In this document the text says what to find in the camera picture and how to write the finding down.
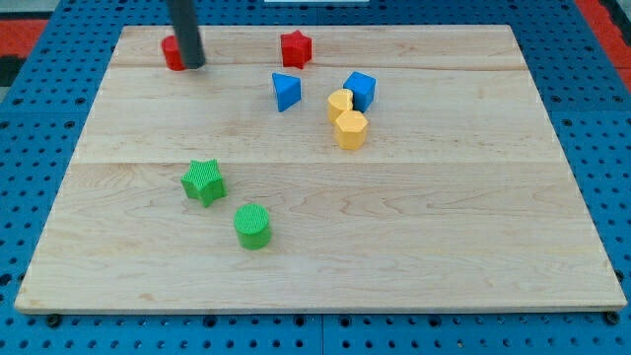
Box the yellow hexagon block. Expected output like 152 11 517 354
334 110 369 150

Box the wooden board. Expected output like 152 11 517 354
15 25 627 315

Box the green cylinder block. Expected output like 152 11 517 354
234 203 271 250

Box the yellow heart block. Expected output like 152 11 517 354
327 89 353 124

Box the blue triangle block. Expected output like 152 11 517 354
272 73 302 112

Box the blue cube block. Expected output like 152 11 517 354
343 71 377 112

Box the green star block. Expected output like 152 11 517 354
180 159 227 207

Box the red star block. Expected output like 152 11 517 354
280 30 313 69

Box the red cylinder block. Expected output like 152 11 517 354
161 35 186 71

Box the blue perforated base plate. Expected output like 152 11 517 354
1 0 630 354

